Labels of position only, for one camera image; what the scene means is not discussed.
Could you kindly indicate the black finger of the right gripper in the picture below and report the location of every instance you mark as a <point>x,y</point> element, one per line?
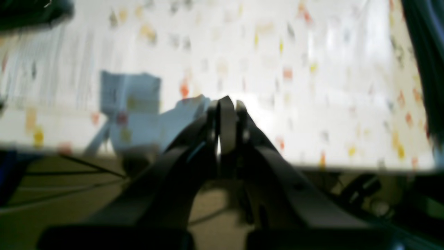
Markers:
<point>289,212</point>

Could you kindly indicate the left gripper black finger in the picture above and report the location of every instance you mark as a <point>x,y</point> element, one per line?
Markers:
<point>153,212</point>

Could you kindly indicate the blue T-shirt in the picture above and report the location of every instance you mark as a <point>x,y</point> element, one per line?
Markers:
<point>425,22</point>

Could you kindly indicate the white paper sheet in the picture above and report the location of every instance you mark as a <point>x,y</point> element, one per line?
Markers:
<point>55,68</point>

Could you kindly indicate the black game controller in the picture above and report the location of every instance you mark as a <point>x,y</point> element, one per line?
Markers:
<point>28,13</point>

